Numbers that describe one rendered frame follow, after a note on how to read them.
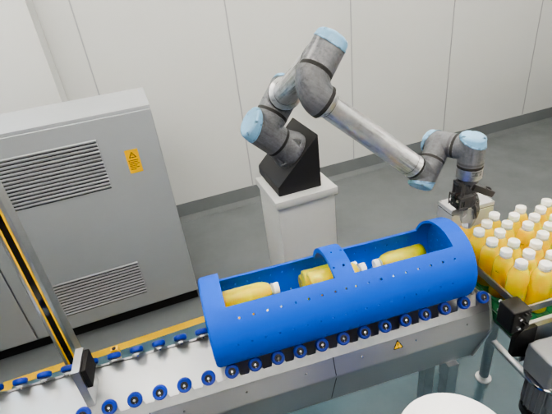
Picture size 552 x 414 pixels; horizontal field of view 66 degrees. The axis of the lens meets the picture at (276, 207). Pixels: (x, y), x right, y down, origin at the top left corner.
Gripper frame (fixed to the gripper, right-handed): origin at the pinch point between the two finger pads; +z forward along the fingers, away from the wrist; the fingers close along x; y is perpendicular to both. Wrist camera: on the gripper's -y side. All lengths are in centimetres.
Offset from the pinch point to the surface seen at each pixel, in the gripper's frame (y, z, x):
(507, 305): 10.3, 8.8, 36.0
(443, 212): 1.5, 2.5, -13.5
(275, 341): 87, 1, 31
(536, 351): 4, 23, 45
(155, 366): 126, 16, 13
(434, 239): 19.5, -2.1, 7.8
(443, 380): 21, 57, 24
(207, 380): 110, 13, 28
